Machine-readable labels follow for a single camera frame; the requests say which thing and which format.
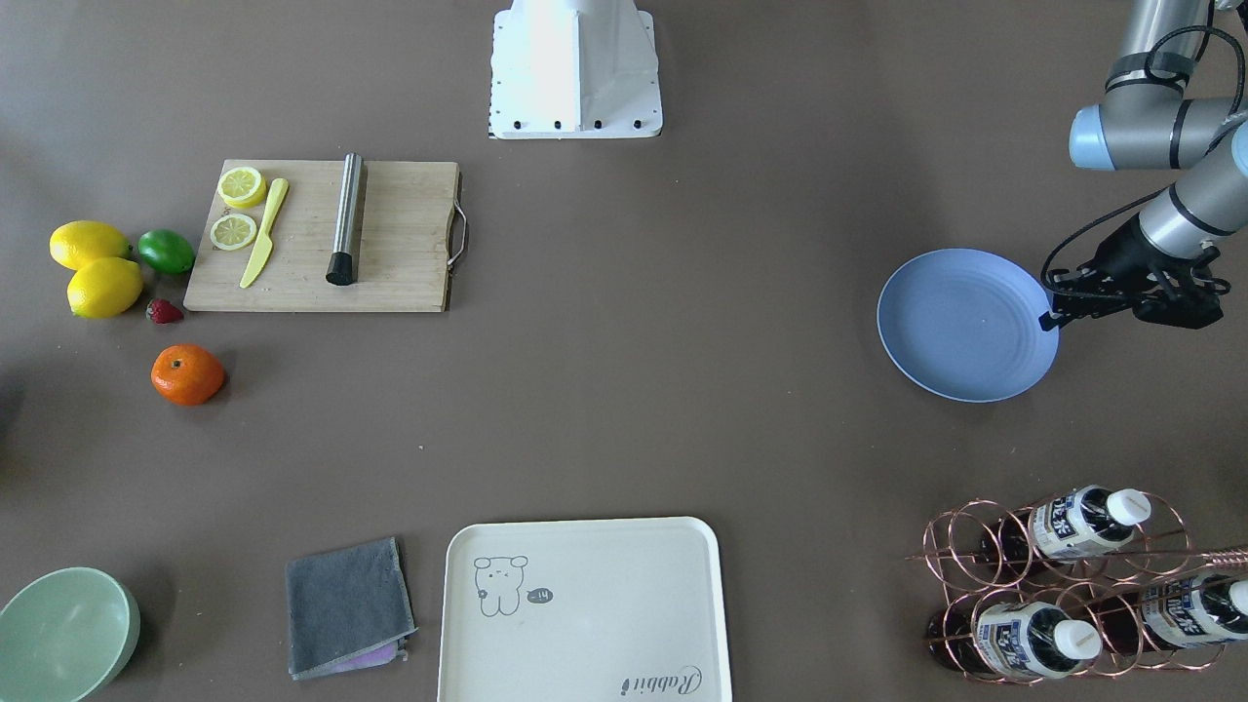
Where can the yellow plastic knife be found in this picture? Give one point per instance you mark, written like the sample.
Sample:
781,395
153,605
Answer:
263,243

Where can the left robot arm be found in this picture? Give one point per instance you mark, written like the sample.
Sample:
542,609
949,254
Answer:
1146,121

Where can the blue plate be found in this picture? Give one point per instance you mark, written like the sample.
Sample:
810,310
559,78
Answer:
964,325

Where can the green bowl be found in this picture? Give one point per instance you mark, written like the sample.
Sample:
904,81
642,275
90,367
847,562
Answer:
66,635

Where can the green lime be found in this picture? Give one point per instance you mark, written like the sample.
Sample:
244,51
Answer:
166,251

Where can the grey folded cloth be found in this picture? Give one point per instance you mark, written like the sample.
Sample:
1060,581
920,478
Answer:
348,609

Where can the yellow lemon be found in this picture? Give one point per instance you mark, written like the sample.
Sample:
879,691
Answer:
77,243
106,287

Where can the tea bottle two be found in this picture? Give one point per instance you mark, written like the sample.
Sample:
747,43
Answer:
1013,642

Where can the yellow lemon lower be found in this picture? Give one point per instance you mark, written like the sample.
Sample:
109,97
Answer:
106,287

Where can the orange fruit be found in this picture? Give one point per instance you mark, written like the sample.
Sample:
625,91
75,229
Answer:
187,375

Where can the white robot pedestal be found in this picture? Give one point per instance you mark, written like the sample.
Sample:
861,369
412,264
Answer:
574,70

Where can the copper wire bottle rack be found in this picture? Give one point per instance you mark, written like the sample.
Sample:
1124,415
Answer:
1162,549

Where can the yellow lemon upper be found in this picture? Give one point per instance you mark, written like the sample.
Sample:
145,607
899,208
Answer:
77,243

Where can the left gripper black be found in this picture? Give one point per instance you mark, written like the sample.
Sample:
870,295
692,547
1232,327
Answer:
1124,255

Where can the wooden cutting board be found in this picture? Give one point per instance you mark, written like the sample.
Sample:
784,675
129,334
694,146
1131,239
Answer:
405,242

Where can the red strawberry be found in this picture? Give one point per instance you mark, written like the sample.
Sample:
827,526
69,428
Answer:
161,311

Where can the tea bottle three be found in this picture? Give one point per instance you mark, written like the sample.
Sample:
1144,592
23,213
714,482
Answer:
1183,613

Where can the cream rectangular tray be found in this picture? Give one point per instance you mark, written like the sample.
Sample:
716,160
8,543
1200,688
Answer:
587,610

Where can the lemon slice one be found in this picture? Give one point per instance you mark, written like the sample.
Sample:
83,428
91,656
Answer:
242,187

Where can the tea bottle one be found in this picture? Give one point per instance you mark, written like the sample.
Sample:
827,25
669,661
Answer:
1085,523

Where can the lemon slice two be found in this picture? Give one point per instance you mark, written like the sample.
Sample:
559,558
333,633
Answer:
233,232

